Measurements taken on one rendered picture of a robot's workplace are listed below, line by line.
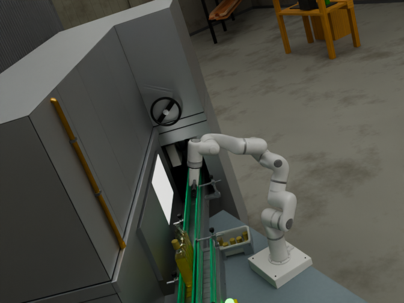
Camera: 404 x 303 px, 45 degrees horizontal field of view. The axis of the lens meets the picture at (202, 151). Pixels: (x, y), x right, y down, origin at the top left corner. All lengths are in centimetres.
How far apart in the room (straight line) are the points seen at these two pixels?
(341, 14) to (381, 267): 627
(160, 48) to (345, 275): 208
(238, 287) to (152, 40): 163
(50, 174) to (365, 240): 281
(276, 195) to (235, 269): 57
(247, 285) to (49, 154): 140
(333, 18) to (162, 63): 629
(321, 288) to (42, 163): 152
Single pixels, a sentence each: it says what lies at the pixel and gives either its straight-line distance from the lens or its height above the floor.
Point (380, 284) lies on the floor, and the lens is 366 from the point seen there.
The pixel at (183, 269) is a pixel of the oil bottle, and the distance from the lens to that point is 257.
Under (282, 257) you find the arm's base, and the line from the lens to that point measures 268.
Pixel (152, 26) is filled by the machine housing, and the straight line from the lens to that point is 320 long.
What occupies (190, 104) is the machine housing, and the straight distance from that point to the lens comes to 332.
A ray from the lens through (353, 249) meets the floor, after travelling 398.
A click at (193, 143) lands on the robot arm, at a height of 161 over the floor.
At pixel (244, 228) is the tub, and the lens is 300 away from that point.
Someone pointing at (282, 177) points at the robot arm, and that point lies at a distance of 250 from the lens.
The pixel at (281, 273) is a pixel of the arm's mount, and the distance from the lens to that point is 264.
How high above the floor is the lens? 250
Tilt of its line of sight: 24 degrees down
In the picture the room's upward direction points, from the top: 19 degrees counter-clockwise
